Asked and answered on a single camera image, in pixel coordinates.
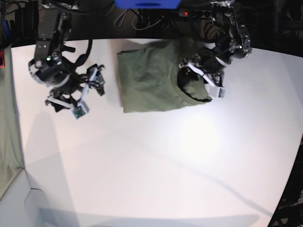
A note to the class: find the red clamp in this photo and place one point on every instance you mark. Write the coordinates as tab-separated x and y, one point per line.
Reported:
2	59

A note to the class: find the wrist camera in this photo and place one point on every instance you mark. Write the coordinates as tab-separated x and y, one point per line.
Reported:
80	110
217	92

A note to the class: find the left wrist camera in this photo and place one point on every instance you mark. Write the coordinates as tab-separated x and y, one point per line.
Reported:
217	92

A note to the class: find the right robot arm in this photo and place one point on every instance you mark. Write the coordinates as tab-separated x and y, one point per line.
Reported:
50	68

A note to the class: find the blue handled tool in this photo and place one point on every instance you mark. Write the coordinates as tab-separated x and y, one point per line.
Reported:
7	30

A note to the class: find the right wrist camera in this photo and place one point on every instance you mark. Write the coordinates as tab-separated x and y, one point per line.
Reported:
80	110

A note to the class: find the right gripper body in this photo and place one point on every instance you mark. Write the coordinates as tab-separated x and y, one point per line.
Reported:
73	92

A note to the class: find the grey cloth at left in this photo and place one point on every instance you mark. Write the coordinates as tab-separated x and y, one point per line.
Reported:
11	156

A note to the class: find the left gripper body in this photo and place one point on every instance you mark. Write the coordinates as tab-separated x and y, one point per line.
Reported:
212	67

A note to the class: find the black power strip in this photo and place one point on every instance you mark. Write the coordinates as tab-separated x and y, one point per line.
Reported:
195	13

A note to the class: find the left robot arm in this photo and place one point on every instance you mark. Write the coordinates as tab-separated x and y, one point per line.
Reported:
231	40

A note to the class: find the green t-shirt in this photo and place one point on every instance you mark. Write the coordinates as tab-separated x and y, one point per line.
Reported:
148	79

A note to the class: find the blue box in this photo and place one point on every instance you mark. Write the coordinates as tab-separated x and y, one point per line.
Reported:
147	4

